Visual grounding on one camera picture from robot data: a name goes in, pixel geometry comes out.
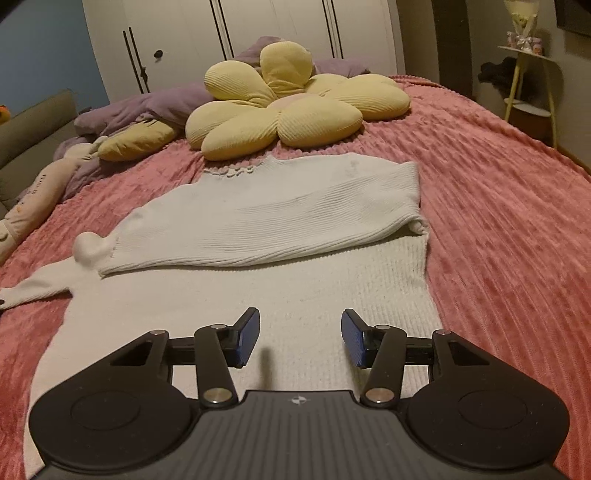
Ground pink ribbed bedspread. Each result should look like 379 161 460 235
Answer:
0 74 591 480

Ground small yellow pillow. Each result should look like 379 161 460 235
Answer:
98 121 182 162

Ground yellow side table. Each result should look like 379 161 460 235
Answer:
497 44 563 148

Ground dark cloth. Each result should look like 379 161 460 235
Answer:
478 57 519 89

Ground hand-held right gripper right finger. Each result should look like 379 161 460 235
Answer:
341 309 489 409

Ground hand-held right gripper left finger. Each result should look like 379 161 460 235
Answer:
109 307 260 409

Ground yellow flower-shaped pillow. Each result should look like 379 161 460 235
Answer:
185 41 411 161

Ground small pink figurines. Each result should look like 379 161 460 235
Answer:
506 30 546 57

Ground wrapped flower bouquet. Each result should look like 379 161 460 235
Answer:
503 0 541 47

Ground white wardrobe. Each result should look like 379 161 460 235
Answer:
81 0 406 106

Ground purple duvet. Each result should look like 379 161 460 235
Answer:
54 36 373 200

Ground grey sofa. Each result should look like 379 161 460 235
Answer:
0 89 79 212

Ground white knit sweater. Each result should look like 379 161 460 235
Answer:
0 153 451 479

